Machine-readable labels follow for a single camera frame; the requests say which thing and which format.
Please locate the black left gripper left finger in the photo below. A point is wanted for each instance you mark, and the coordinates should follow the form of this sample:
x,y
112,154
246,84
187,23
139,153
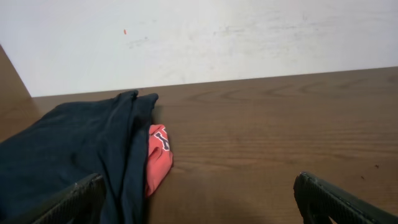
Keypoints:
x,y
79,203

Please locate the navy blue folded garment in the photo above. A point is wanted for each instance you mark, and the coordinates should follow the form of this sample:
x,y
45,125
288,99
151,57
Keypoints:
x,y
107,137

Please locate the red printed garment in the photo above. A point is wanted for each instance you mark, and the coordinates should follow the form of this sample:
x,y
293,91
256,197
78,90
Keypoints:
x,y
160,158

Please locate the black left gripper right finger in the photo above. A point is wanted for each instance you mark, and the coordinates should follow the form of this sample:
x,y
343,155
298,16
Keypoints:
x,y
321,202

